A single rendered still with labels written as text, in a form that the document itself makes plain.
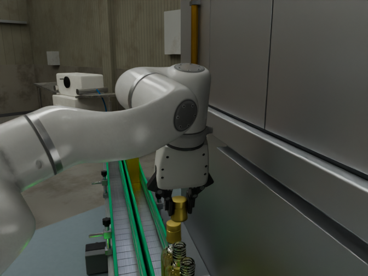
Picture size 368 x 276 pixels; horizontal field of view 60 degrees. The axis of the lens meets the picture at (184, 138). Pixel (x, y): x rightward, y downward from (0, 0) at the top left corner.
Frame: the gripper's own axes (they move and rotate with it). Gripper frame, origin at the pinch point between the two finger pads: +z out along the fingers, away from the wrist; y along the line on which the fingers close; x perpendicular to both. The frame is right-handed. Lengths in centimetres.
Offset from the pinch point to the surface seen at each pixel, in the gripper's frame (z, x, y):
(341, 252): -14.8, 28.1, -12.5
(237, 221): 3.6, 3.5, -12.0
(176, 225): 8.7, -2.5, -0.4
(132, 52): 97, -496, -33
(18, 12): 93, -870, 218
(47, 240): 67, -60, 42
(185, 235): 46, -33, -13
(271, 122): -19.4, 3.4, -15.1
